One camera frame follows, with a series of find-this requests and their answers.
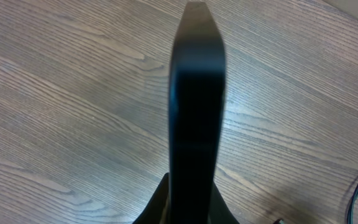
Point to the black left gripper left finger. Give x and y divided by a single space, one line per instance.
156 210

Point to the Samsung Galaxy smartphone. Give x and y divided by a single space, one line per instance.
195 112

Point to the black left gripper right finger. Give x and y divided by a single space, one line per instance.
219 213

